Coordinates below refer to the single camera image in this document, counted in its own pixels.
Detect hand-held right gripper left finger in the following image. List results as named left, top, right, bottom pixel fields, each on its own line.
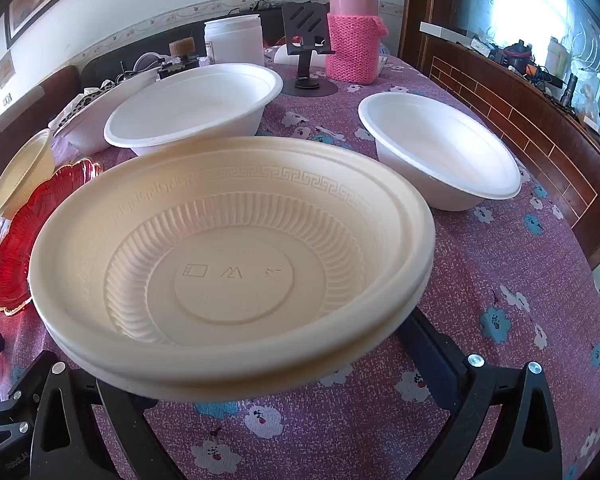
left=29, top=359, right=187, bottom=480

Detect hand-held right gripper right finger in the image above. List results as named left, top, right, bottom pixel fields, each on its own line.
left=399, top=306, right=565, bottom=480

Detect cream ribbed plastic bowl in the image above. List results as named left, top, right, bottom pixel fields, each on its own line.
left=42, top=255, right=435, bottom=403
left=0, top=128, right=56, bottom=219
left=28, top=135, right=437, bottom=367

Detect large white foam bowl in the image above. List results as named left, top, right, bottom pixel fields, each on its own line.
left=103, top=63, right=285, bottom=157

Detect purple floral tablecloth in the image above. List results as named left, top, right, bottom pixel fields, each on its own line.
left=0, top=54, right=600, bottom=480

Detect red glass plate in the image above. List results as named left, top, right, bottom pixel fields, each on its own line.
left=0, top=157, right=104, bottom=317

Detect brown wooden sideboard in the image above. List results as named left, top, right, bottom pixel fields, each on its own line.
left=399, top=0, right=600, bottom=273

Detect leopard print cloth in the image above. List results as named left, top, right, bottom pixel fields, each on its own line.
left=71, top=84, right=115, bottom=112

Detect black flashlight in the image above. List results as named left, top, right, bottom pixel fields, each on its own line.
left=561, top=73, right=579, bottom=107

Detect white flat box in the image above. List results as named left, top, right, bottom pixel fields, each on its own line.
left=419, top=20, right=492, bottom=57

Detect white plastic bottle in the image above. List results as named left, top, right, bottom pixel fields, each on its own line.
left=546, top=36, right=572, bottom=77

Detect pink thermos with knitted sleeve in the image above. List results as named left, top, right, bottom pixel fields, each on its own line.
left=326, top=0, right=387, bottom=85

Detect dark sofa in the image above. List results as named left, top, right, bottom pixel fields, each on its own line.
left=79, top=7, right=293, bottom=92

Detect black phone stand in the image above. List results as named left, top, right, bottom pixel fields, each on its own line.
left=280, top=1, right=339, bottom=97

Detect bottle with cork stopper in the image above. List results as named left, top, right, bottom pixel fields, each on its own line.
left=169, top=37, right=199, bottom=62

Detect white plastic jar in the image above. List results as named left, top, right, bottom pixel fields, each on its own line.
left=203, top=14, right=264, bottom=69

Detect small wall plaque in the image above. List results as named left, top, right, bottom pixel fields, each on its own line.
left=0, top=52, right=16, bottom=89

